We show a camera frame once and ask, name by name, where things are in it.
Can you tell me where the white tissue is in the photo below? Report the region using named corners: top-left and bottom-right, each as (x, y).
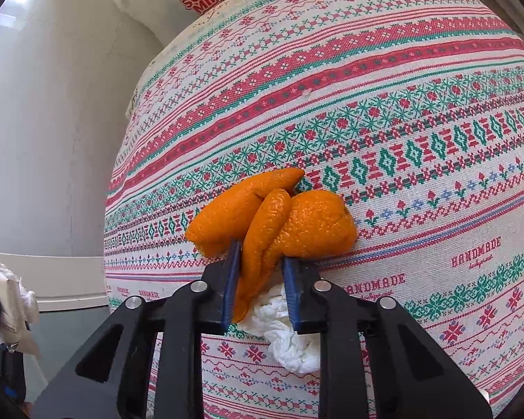
top-left (238, 284), bottom-right (321, 375)

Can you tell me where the cloth pile at left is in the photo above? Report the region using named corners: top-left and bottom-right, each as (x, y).
top-left (0, 262), bottom-right (40, 358)

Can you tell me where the orange peel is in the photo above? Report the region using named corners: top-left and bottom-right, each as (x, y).
top-left (185, 168), bottom-right (357, 323)

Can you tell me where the patterned red green tablecloth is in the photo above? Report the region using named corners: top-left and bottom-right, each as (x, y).
top-left (104, 0), bottom-right (524, 414)

